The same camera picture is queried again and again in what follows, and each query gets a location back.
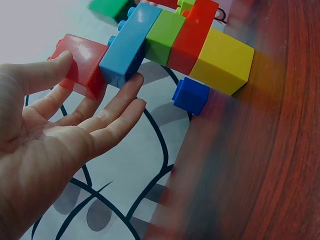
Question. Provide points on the person's left hand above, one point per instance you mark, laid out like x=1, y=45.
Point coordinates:
x=37, y=155

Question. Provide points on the red toy building block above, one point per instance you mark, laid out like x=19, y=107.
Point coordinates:
x=163, y=2
x=86, y=55

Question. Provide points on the light blue toy building block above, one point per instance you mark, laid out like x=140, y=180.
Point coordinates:
x=130, y=42

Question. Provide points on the small dark blue toy block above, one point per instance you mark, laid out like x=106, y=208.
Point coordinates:
x=191, y=96

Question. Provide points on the dark green toy building block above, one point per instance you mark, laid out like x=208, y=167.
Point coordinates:
x=110, y=6

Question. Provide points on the orange-red toy building block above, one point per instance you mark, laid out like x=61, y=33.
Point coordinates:
x=192, y=40

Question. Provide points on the yellow toy building block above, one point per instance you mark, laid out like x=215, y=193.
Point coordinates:
x=222, y=60

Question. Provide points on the small lime green toy block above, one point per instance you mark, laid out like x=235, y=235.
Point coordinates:
x=185, y=6

